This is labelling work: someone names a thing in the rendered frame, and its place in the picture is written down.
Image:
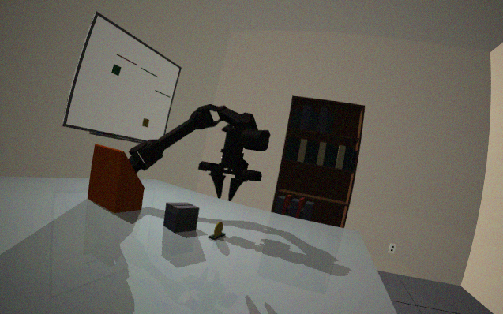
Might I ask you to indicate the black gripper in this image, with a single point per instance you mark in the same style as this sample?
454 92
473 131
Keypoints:
231 159

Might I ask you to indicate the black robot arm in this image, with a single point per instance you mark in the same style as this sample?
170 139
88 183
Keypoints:
244 134

